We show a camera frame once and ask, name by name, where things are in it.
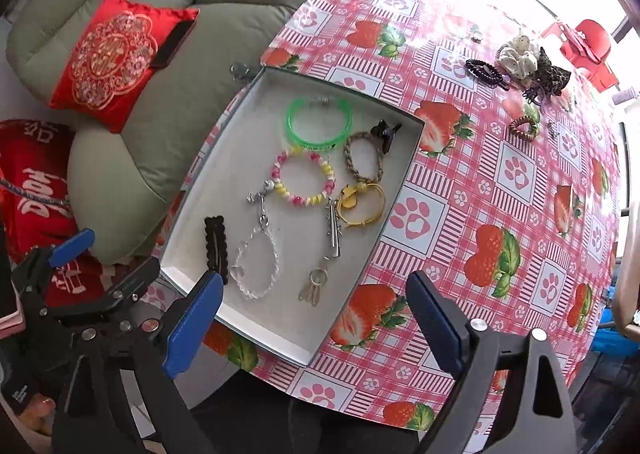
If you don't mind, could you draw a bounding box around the black snap hair clip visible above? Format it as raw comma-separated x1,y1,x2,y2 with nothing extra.
204,216,229,285

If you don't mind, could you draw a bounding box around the silver bar keychain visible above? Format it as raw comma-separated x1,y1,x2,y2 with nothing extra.
298,199,342,307

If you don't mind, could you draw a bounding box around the clear crystal bead keychain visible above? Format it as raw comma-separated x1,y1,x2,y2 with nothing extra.
229,180,280,300

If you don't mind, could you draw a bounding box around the yellow cord bracelet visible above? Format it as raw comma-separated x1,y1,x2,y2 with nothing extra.
335,180,388,229

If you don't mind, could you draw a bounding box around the brown braided bracelet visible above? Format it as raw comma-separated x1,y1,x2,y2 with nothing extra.
342,130,386,186

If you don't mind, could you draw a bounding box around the pink yellow beaded bracelet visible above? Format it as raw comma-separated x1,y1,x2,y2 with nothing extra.
270,147,338,209

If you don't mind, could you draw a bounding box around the black claw hair clip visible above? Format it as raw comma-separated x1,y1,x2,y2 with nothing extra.
370,119,402,154

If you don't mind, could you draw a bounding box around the green translucent bangle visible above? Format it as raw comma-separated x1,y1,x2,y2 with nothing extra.
284,97,352,152

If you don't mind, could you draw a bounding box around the red printed fabric bag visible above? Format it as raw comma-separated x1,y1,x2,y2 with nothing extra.
1,119,105,307

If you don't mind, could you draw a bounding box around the beige green sofa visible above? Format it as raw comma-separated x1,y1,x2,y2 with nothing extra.
6,0,305,265

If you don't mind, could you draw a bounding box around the strawberry plaid tablecloth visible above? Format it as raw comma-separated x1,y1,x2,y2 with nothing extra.
207,0,620,430

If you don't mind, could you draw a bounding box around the blue storage box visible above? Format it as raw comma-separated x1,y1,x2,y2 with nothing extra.
590,286,639,358

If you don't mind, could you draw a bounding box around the white shallow cardboard box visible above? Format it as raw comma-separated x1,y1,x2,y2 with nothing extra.
160,68,423,366

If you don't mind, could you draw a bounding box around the red embroidered cushion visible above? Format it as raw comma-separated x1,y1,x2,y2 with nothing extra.
49,0,200,133

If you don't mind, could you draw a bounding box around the tan dining chair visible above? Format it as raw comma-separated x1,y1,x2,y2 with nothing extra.
612,201,640,344

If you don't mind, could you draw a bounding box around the black smartphone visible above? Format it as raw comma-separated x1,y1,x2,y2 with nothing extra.
149,20,196,70

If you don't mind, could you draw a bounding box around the metal tablecloth clip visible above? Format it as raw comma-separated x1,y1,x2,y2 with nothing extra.
230,62,262,85

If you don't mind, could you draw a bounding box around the dark leopard scrunchie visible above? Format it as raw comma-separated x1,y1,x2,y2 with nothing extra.
523,48,572,107

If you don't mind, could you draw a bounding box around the white polka dot scrunchie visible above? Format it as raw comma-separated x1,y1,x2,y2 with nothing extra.
496,34,540,81

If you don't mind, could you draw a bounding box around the brown spiral hair tie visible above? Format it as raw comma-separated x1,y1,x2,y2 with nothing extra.
508,115,542,142

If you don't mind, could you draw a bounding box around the black beaded bracelet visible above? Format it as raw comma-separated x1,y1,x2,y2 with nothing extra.
464,58,511,92

